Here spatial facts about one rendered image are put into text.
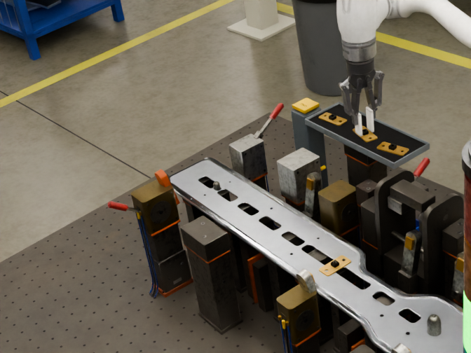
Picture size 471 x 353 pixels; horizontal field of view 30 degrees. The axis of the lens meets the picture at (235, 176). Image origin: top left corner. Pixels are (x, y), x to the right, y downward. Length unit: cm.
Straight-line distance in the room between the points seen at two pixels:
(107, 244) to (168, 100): 246
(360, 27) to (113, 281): 116
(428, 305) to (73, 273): 127
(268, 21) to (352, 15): 383
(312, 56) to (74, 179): 151
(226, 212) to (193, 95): 291
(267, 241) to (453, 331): 59
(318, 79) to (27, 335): 287
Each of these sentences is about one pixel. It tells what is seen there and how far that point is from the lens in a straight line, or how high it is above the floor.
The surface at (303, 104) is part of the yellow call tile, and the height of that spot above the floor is 116.
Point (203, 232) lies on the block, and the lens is 243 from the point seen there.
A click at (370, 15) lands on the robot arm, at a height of 153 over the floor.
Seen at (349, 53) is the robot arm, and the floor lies 143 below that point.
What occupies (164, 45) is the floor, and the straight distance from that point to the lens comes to 614.
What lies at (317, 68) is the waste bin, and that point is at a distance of 511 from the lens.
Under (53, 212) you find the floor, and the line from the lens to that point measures 459.
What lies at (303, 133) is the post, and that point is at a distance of 271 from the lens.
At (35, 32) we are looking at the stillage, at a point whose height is 19.
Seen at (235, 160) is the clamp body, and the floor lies 102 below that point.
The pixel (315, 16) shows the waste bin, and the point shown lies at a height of 51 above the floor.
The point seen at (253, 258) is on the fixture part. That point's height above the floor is 87.
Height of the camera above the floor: 245
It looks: 33 degrees down
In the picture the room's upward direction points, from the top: 9 degrees counter-clockwise
